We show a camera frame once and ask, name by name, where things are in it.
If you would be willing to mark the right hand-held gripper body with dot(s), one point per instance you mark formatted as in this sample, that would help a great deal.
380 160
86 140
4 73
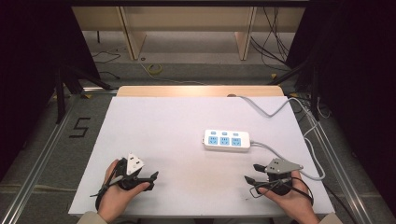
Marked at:
281 166

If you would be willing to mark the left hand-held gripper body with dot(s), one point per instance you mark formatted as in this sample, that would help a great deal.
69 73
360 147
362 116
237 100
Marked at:
134 164

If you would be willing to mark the person's left hand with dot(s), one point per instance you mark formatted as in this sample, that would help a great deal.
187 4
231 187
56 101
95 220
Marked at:
112 199

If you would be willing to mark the person's right hand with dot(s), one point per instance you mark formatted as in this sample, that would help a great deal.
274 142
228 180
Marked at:
295 205

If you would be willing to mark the white power strip blue sockets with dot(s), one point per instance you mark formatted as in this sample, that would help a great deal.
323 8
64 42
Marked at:
227 140

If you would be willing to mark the white table sheet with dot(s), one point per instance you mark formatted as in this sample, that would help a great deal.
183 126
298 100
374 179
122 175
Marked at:
168 133

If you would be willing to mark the person's left beige sleeve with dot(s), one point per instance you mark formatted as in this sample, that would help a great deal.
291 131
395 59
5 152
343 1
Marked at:
91 218

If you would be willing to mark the black metal stand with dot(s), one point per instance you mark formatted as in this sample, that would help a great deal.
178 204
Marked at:
315 93
60 93

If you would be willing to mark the yellow tape roll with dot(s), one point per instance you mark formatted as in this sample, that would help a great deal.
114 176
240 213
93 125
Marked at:
154 69

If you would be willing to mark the wooden table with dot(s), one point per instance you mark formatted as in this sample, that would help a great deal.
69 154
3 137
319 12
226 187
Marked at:
199 90

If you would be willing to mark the black curtain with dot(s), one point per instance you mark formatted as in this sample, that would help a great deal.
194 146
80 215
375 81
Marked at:
31 62
358 77

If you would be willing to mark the light wooden shelf unit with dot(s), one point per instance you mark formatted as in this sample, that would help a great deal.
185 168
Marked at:
186 18

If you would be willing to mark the aluminium floor rail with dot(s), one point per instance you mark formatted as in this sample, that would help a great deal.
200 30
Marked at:
34 168
342 174

